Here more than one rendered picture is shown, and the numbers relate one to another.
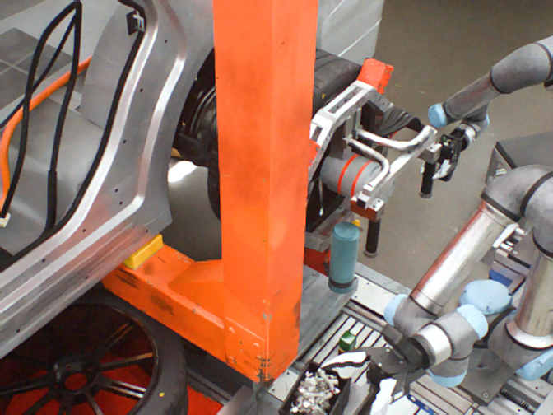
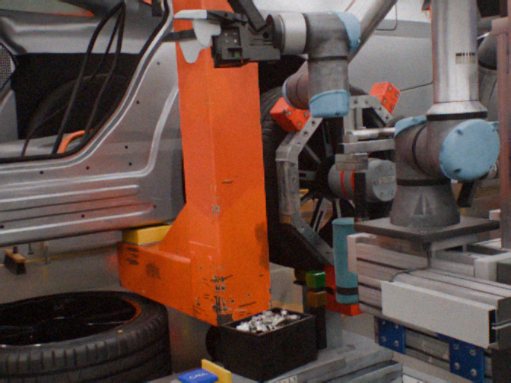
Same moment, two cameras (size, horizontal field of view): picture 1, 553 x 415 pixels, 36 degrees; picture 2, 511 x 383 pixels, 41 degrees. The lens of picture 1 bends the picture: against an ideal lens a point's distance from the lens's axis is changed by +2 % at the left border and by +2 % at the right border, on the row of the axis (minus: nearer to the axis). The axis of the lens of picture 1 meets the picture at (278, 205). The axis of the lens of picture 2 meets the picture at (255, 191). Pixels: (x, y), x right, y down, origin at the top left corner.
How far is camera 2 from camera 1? 167 cm
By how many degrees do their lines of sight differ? 40
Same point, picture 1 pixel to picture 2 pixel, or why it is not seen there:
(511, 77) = (490, 44)
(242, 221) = (191, 92)
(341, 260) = (341, 252)
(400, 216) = not seen: hidden behind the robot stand
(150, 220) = (159, 196)
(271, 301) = (218, 188)
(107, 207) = (115, 159)
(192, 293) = (172, 241)
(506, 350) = (428, 142)
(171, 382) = (135, 327)
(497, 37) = not seen: outside the picture
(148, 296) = (144, 268)
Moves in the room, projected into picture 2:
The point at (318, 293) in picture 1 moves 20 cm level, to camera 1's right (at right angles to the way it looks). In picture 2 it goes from (347, 357) to (406, 361)
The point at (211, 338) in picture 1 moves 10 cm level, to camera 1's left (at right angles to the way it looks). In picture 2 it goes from (183, 287) to (152, 286)
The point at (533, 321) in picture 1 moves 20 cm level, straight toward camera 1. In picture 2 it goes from (443, 79) to (384, 79)
